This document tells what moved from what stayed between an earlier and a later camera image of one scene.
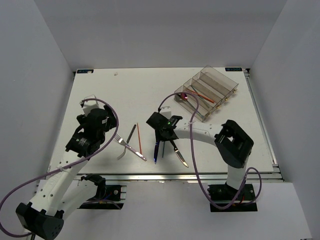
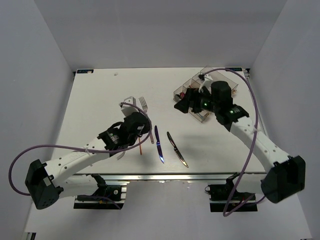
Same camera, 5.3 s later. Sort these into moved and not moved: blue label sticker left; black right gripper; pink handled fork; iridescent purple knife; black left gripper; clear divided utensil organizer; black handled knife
Moved: black left gripper; black right gripper; pink handled fork; iridescent purple knife
Not moved: clear divided utensil organizer; black handled knife; blue label sticker left
